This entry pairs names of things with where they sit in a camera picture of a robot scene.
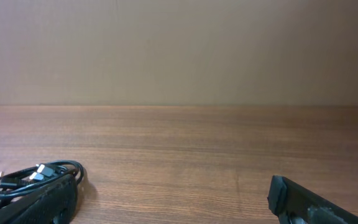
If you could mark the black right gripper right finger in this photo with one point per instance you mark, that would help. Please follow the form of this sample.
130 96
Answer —
292 203

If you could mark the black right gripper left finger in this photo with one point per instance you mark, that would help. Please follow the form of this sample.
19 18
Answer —
52 203

